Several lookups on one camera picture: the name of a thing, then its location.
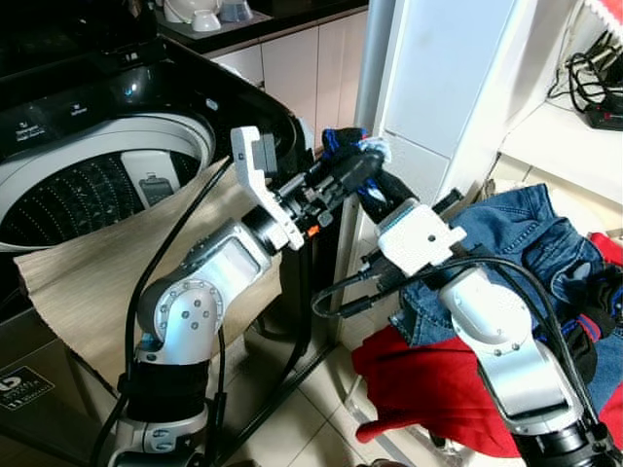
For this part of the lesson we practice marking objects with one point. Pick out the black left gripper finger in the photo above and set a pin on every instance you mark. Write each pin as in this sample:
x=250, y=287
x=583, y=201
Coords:
x=348, y=191
x=355, y=165

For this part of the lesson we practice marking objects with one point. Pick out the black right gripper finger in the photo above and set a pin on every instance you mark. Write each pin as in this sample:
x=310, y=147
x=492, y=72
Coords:
x=376, y=185

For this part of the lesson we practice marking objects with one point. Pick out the blue black white sock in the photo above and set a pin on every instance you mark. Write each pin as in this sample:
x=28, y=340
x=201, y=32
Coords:
x=352, y=144

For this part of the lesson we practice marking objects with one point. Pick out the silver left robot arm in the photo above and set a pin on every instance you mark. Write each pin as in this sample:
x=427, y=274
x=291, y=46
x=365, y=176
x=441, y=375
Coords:
x=185, y=313

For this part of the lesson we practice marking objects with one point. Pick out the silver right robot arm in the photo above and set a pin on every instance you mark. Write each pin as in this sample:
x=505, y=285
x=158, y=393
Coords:
x=506, y=341

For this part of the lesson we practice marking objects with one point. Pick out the black top-load washing machine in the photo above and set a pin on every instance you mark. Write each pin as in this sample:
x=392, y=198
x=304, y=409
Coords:
x=146, y=88

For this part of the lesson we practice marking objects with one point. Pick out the cream kitchen cabinets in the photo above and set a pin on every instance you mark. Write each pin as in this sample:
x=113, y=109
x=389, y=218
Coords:
x=292, y=68

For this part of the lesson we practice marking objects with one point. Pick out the white tall panel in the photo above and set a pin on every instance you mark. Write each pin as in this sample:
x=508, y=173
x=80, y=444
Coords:
x=448, y=68

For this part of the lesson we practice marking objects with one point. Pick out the blue denim jeans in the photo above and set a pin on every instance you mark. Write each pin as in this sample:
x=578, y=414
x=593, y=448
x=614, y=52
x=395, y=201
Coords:
x=526, y=243

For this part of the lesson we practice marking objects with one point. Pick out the white shelf unit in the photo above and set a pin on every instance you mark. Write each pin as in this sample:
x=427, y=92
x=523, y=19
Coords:
x=565, y=146

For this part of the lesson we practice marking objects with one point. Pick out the red cloth garment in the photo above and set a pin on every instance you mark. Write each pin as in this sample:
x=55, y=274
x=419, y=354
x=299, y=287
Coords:
x=428, y=384

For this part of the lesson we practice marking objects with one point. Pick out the grey cup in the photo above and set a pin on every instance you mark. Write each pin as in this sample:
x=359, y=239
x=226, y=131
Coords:
x=236, y=9

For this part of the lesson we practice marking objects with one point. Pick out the white cup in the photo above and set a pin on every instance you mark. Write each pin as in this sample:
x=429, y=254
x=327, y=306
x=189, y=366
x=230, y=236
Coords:
x=195, y=12

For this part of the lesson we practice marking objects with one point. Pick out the steel washer drum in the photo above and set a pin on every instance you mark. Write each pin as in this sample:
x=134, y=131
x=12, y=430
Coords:
x=88, y=190

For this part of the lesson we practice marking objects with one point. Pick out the black sock with stripes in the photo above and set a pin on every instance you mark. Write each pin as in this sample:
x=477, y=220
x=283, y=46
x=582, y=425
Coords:
x=596, y=306

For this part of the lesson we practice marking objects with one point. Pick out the black power strip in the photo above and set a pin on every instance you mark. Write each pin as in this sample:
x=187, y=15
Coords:
x=605, y=115

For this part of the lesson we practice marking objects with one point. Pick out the red towel white trim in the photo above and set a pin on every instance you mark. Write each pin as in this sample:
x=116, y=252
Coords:
x=611, y=10

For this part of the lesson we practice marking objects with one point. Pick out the brown box with label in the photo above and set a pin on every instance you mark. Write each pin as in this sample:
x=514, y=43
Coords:
x=39, y=428

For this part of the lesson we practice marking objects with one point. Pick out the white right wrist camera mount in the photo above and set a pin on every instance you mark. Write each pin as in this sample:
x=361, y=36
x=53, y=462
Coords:
x=419, y=238

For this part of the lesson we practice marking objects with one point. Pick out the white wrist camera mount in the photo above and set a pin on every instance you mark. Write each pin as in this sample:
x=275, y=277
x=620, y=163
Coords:
x=255, y=170
x=419, y=238

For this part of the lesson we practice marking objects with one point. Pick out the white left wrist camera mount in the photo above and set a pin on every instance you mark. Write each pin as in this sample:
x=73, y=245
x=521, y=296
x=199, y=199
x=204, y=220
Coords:
x=255, y=170

